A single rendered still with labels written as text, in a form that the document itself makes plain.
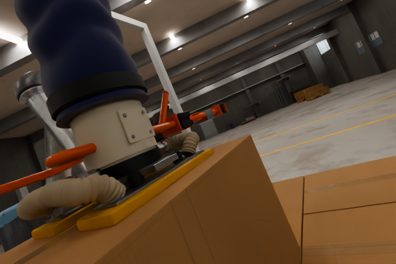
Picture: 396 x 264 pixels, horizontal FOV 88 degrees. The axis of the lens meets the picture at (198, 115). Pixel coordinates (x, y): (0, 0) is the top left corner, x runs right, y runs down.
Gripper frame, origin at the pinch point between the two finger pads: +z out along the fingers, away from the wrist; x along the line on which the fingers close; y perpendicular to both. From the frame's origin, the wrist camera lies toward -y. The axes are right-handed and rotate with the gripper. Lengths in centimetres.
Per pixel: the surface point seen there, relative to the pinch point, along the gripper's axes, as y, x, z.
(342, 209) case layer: -24, -53, 37
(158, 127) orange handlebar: 16.7, 0.0, 5.0
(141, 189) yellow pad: 38.5, -10.8, 14.6
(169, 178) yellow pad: 32.7, -11.5, 16.2
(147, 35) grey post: -241, 187, -156
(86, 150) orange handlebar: 39.1, -0.2, 4.7
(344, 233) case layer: -10, -53, 36
